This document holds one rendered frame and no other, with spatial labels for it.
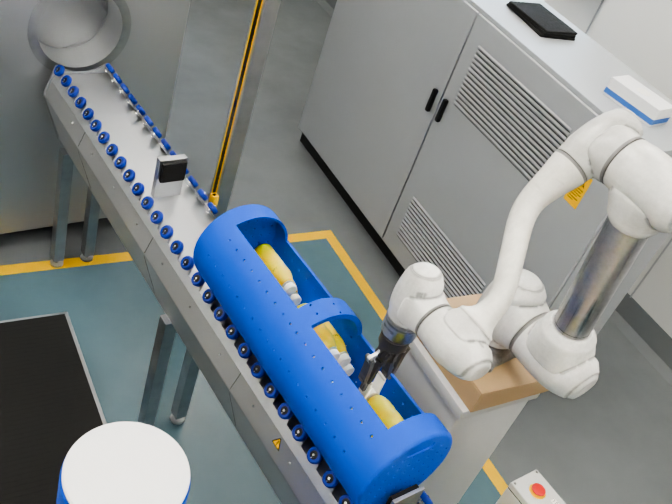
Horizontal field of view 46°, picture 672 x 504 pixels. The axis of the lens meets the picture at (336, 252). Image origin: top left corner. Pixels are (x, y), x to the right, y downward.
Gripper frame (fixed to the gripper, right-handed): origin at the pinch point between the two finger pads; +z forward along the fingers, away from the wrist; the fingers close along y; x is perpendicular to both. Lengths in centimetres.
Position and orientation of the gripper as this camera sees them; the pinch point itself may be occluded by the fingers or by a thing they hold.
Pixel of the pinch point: (371, 386)
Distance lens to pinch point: 207.0
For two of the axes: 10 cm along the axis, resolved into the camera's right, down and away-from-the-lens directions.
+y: -7.9, 1.7, -5.8
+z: -2.8, 7.4, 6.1
